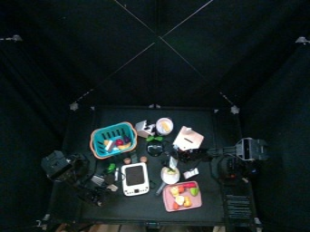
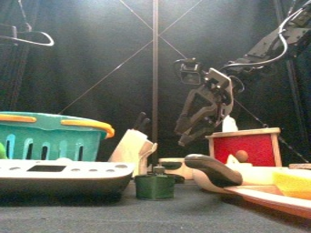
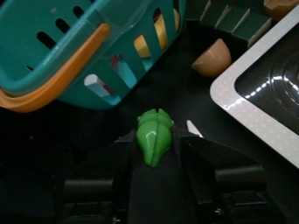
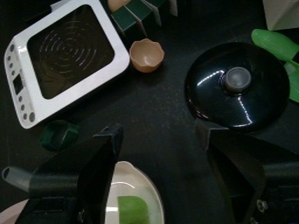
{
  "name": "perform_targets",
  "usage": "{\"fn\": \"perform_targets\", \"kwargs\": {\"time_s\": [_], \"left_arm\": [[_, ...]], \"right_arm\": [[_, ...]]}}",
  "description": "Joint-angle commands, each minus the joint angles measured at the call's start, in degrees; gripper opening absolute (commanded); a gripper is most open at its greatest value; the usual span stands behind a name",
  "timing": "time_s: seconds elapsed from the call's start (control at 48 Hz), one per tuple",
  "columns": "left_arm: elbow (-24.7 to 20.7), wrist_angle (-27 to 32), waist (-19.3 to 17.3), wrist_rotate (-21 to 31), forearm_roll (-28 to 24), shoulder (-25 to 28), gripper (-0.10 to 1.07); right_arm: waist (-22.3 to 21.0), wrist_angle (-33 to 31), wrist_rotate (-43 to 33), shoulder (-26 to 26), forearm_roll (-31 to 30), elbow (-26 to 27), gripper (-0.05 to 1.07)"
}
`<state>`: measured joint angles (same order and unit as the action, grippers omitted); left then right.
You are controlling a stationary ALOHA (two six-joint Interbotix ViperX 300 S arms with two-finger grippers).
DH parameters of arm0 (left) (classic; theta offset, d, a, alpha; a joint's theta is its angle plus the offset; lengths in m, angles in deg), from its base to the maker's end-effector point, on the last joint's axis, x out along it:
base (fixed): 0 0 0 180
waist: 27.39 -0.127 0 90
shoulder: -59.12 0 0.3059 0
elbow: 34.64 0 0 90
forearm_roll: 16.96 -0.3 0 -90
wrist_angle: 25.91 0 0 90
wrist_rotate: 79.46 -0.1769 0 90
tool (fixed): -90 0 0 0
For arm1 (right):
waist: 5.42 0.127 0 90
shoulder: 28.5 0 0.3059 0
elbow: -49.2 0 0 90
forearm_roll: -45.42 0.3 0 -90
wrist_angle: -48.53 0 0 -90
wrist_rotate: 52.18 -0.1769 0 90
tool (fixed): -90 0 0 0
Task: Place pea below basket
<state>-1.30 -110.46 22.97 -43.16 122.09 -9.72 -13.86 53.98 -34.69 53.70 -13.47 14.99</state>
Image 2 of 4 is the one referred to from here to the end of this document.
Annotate black toy knife handle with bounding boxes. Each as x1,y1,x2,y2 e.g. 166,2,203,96
132,111,146,131
139,117,152,133

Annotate white toy knife block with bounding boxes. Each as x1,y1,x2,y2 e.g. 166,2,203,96
108,128,158,177

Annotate yellow toy cheese block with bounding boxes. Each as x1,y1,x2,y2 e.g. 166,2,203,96
272,168,311,200

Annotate cream toy block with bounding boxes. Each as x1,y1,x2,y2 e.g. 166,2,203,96
226,153,290,186

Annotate teal basket orange handles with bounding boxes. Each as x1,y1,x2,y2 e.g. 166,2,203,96
0,111,115,162

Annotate grey right arm cable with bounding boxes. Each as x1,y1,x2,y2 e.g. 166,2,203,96
220,7,304,69

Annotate grey left arm cable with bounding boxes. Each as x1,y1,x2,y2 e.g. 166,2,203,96
0,30,56,48

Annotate white bowl dark rim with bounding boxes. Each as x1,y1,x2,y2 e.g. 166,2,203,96
156,157,195,180

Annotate small white bottle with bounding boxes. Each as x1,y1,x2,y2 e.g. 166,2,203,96
222,115,239,133

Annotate dark frame post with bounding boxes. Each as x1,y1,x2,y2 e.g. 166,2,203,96
272,0,311,158

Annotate flat wooden piece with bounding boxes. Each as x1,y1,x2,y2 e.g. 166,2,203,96
290,163,311,170

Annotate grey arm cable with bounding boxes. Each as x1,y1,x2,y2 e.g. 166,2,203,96
0,30,56,48
220,7,304,69

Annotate grey cream toy iron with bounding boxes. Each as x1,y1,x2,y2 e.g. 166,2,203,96
183,153,244,194

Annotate small dark green bottle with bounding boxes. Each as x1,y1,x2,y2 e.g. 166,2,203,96
134,166,176,201

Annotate red wooden drawer box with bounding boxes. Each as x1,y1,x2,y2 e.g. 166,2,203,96
204,127,283,167

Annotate white black toy appliance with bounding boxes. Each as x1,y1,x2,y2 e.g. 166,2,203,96
0,157,136,198

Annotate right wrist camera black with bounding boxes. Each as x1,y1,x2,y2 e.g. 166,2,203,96
172,57,204,86

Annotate thin vertical frame pole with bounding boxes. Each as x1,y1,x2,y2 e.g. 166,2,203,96
151,0,160,167

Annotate wooden tray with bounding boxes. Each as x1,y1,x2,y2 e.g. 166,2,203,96
223,184,311,220

